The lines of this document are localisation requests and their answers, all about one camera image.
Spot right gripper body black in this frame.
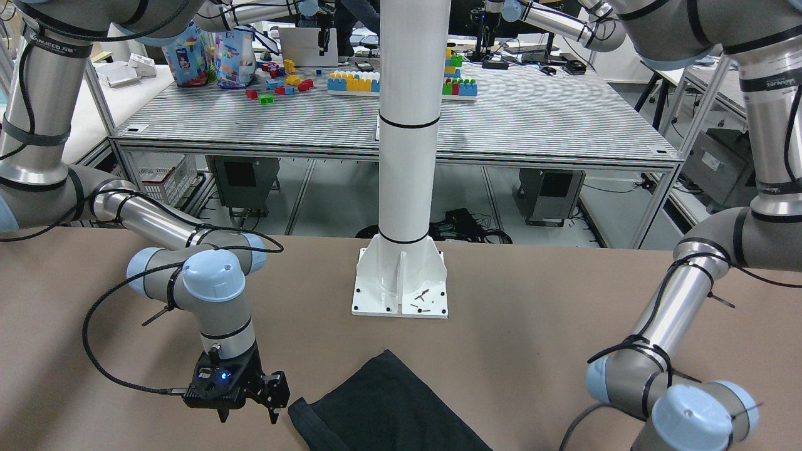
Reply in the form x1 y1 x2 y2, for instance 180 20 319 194
213 343 264 402

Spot black graphic t-shirt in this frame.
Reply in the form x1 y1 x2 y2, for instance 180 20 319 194
288 350 490 450

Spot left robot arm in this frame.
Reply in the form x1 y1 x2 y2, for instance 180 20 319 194
585 1 801 450

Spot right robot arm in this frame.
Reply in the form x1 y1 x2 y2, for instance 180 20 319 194
2 1 290 423

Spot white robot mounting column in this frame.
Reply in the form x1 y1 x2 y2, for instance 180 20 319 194
350 1 450 319

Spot grey control box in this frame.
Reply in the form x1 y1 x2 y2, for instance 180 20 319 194
206 156 279 209

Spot white plastic basket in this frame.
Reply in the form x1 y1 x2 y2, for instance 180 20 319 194
132 152 197 206

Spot assembled toy block row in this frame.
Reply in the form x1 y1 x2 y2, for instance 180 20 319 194
326 71 381 96

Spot toy block bag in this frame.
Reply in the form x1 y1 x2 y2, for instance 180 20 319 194
162 22 209 88
213 26 256 90

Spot striped metal work table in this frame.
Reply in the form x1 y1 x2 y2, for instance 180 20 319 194
111 64 684 249

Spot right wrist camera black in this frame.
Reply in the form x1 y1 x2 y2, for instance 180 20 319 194
182 352 250 409

